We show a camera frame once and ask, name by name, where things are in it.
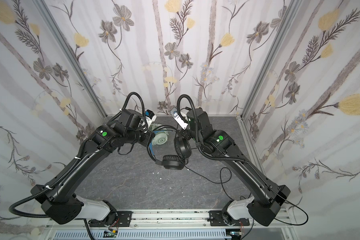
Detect green white headphones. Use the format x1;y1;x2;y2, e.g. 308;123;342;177
149;123;169;147

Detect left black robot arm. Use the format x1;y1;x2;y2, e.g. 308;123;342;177
31;109;156;227

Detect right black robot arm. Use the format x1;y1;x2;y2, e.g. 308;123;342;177
181;108;291;227

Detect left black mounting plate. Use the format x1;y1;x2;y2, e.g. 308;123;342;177
114;211;133;228

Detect black mounting plate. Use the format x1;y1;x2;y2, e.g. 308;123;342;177
208;210;227;227
114;211;133;228

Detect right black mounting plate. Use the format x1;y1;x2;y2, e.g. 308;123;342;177
208;210;227;227

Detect left black corrugated conduit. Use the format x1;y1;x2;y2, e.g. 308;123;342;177
9;92;149;218

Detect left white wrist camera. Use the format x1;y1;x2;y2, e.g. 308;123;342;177
145;110;157;127

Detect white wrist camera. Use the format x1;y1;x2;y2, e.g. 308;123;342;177
145;110;157;127
170;107;188;130

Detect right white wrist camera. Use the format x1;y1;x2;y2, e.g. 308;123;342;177
170;107;188;130

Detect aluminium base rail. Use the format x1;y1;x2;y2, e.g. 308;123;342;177
45;209;293;230

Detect white slotted cable duct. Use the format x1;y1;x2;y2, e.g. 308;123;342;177
52;229;232;240

